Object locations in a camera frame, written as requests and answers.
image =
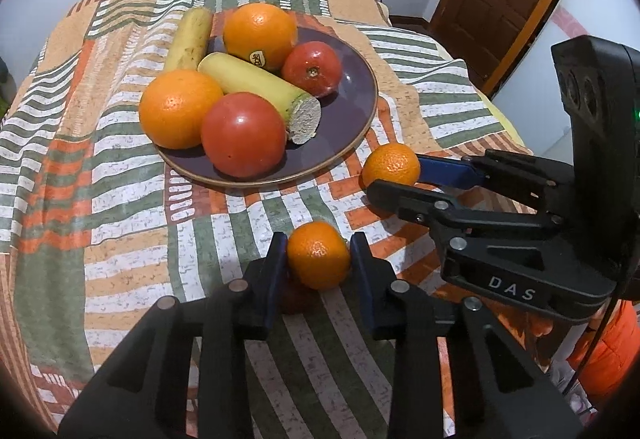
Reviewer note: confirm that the red tomato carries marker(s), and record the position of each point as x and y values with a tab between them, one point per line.
243	136
314	67

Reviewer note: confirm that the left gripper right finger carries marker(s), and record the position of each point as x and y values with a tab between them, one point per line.
395	310

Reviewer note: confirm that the small mandarin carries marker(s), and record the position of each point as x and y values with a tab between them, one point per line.
318	255
391	162

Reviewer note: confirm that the patchwork striped bed blanket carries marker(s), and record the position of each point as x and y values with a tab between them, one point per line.
95	226

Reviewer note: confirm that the dark purple plum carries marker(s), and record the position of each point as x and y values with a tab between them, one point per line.
295	297

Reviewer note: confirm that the purple ceramic plate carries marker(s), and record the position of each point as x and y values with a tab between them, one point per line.
320	131

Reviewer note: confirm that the large orange with sticker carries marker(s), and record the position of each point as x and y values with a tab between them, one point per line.
261	34

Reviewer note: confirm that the corn cob with cut end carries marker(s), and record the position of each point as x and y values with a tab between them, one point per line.
300	111

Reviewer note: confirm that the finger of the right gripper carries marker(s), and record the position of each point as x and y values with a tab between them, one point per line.
409	203
444	172

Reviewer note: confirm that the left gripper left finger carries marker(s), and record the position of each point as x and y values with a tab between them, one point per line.
242	310

